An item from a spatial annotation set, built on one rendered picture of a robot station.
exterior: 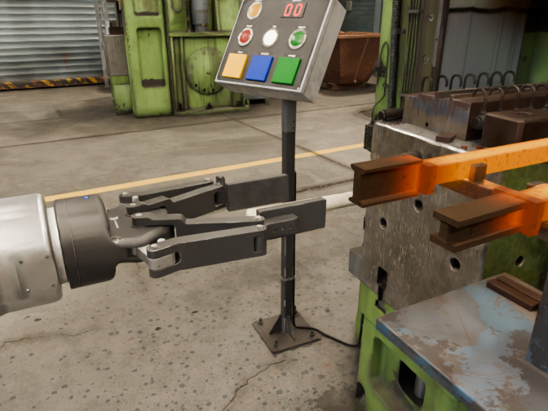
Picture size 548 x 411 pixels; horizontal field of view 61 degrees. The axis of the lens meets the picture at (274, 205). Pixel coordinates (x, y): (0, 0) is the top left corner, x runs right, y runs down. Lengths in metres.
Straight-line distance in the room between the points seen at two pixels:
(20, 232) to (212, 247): 0.14
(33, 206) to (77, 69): 8.44
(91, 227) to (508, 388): 0.53
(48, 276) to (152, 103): 5.47
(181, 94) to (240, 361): 4.44
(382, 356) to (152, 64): 4.89
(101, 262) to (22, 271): 0.05
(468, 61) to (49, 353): 1.69
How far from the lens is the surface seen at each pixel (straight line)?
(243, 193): 0.48
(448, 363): 0.70
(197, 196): 0.46
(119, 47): 5.97
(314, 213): 0.44
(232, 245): 0.38
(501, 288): 0.87
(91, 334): 2.00
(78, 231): 0.38
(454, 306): 0.82
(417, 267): 1.11
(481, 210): 0.44
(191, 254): 0.37
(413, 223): 1.09
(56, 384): 1.83
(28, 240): 0.38
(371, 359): 1.42
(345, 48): 7.40
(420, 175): 0.56
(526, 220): 0.49
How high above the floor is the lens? 1.16
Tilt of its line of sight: 23 degrees down
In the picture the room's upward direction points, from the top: straight up
